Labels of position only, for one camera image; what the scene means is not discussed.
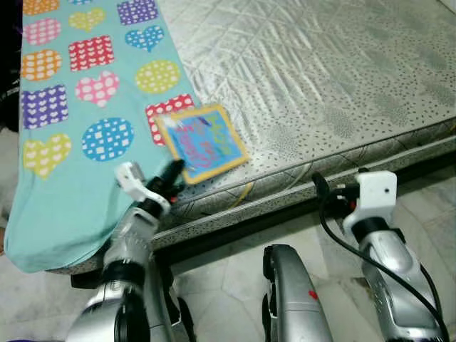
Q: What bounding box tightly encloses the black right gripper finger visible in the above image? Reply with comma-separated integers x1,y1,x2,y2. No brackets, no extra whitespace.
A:
311,172,331,208

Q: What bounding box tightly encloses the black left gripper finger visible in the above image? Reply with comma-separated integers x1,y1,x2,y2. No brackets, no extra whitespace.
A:
160,158,186,190

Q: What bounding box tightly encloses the yellow-bordered blue children's book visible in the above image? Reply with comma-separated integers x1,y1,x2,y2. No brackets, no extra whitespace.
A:
155,104,250,186

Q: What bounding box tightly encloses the teal blanket with colourful shapes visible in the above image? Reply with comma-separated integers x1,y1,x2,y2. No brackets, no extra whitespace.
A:
4,0,197,275

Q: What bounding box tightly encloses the grey robot right leg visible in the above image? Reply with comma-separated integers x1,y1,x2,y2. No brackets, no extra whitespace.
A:
262,244,334,342

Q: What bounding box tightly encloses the grey robot leg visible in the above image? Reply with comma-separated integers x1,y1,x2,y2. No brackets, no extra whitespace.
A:
146,253,197,342
262,244,334,342

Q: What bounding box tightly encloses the grey patterned quilted mattress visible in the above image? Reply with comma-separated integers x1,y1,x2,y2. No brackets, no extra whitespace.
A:
46,0,456,275

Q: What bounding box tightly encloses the grey robot left leg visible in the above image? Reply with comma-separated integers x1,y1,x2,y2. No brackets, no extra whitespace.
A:
146,253,197,342

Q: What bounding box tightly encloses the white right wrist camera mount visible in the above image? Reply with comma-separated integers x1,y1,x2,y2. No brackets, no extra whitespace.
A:
342,171,398,230

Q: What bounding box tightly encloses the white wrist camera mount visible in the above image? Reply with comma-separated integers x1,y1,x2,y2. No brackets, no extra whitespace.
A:
342,171,398,230
114,162,172,213

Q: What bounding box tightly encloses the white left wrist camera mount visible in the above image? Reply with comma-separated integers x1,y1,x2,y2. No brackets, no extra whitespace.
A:
114,162,172,213

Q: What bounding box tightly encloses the dark bed frame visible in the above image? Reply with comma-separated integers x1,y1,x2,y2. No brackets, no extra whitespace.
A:
70,150,456,289

